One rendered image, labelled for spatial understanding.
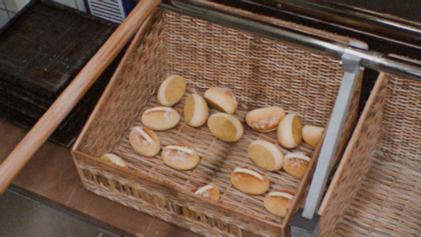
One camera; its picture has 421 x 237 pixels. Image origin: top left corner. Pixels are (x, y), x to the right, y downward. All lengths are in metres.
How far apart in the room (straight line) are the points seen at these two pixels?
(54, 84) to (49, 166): 0.23
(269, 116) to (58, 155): 0.55
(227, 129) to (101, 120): 0.31
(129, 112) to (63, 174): 0.23
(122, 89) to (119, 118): 0.08
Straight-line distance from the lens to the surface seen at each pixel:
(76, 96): 1.40
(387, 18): 1.85
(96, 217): 2.01
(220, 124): 2.06
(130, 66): 2.06
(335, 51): 1.45
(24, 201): 2.21
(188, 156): 2.00
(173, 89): 2.16
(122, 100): 2.08
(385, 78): 1.91
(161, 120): 2.10
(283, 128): 2.02
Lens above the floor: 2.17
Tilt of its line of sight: 48 degrees down
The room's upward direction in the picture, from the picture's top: 10 degrees counter-clockwise
